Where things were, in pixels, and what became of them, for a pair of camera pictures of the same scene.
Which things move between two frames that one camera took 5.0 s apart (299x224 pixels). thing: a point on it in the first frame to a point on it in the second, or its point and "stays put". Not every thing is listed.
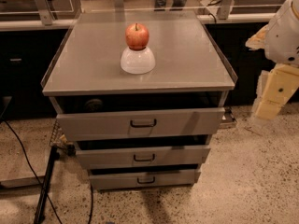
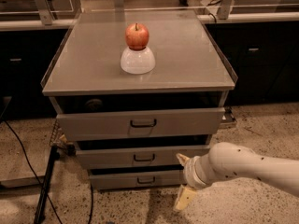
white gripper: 282,36 to 191,173
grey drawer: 139,157 stays put
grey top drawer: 139,124 stays put
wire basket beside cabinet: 60,141 stays put
